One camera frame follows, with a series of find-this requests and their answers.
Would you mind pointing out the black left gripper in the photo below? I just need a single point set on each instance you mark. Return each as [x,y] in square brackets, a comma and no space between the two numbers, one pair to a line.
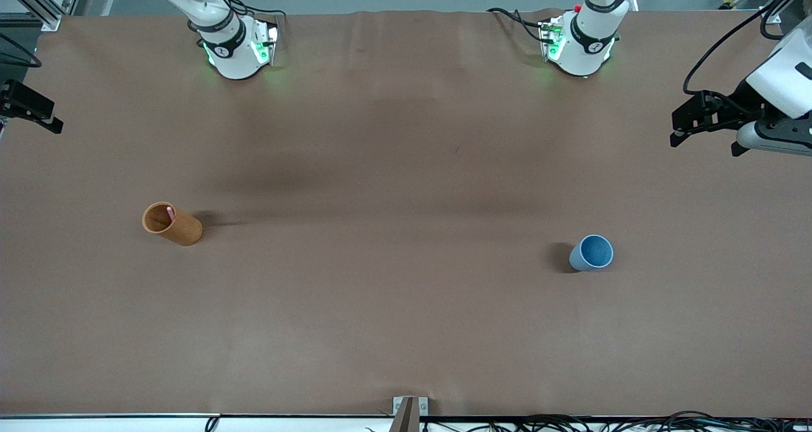
[738,105]

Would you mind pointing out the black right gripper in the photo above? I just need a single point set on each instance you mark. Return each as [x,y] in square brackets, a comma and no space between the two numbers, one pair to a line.
[13,97]

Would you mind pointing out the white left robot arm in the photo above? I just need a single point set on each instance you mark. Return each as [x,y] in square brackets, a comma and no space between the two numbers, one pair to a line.
[587,39]

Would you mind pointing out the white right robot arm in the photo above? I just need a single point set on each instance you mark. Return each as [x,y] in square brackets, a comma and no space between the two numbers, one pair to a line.
[222,35]

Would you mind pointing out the blue cup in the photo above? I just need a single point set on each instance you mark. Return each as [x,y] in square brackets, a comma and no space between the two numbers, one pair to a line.
[590,254]

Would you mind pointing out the wooden cylindrical cup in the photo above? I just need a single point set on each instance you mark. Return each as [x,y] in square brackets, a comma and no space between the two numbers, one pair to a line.
[181,227]

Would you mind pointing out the brown table cover cloth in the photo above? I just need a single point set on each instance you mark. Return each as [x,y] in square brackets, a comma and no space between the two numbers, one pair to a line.
[406,229]

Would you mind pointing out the aluminium frame profile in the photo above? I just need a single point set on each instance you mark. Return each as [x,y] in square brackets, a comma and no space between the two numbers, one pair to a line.
[38,0]

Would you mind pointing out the metal mounting bracket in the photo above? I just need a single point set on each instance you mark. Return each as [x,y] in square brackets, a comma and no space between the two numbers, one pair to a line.
[410,405]

